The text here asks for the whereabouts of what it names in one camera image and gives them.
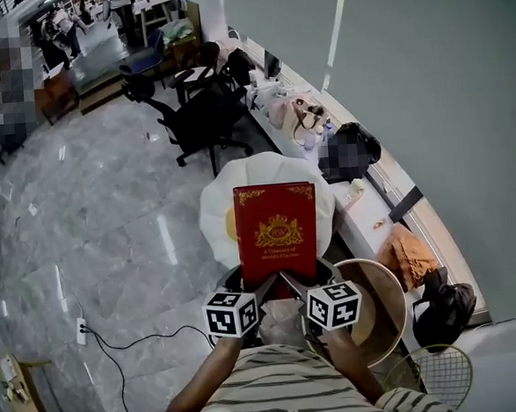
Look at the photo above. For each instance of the light wooden frame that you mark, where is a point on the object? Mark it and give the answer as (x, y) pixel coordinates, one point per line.
(33, 392)

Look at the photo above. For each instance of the red book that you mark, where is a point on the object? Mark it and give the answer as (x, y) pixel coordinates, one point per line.
(276, 217)

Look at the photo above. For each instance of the person's left forearm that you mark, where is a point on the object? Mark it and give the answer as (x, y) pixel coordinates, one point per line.
(208, 376)

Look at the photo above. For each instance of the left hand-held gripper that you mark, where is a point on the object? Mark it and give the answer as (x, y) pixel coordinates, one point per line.
(226, 317)

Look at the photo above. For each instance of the pale green cloth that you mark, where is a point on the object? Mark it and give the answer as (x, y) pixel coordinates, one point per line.
(177, 30)

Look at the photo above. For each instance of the brown wooden cabinet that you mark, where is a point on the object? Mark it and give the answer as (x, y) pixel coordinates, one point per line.
(58, 98)

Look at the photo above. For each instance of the white flower-shaped beanbag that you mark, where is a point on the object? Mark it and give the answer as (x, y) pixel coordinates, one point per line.
(255, 170)

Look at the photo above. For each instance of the small black bag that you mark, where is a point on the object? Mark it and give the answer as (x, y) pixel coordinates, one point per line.
(240, 65)

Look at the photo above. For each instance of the white power strip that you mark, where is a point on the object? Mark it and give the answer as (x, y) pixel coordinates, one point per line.
(81, 331)

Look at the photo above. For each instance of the clear bottle pale green lid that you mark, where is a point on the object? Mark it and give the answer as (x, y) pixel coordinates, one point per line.
(357, 188)

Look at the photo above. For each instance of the orange cloth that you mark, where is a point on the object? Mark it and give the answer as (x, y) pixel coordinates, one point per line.
(407, 256)

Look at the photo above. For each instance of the blue chair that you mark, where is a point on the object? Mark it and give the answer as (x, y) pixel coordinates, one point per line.
(144, 59)

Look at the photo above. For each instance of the black backpack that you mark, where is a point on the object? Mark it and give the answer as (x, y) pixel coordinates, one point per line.
(445, 306)

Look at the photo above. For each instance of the black monitor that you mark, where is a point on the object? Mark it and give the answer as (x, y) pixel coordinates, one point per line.
(272, 64)

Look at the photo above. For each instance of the small orange bottle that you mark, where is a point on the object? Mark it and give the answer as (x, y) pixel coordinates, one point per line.
(379, 224)

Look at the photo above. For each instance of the round beige side table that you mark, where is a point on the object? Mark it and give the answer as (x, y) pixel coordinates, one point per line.
(379, 306)

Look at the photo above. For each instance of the person's striped shirt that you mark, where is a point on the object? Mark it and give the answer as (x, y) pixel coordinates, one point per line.
(275, 393)

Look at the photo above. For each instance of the black office chair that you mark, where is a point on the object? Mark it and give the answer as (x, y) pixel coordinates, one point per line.
(207, 116)

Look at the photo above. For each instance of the person's right forearm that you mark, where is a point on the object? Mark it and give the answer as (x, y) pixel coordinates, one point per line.
(352, 361)

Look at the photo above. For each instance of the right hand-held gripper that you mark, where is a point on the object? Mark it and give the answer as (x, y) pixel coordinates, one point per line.
(335, 305)

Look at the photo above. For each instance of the grey roller blind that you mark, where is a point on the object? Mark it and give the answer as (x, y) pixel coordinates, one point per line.
(280, 14)
(431, 100)

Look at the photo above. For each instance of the beige tote bag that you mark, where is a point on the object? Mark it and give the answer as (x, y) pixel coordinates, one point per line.
(295, 114)

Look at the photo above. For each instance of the black window post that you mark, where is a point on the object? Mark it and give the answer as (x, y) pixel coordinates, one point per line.
(405, 203)

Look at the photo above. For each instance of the white window ledge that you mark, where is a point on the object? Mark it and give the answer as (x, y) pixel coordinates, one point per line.
(364, 219)

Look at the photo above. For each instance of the clear water bottle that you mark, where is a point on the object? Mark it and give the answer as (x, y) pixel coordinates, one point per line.
(311, 141)
(328, 127)

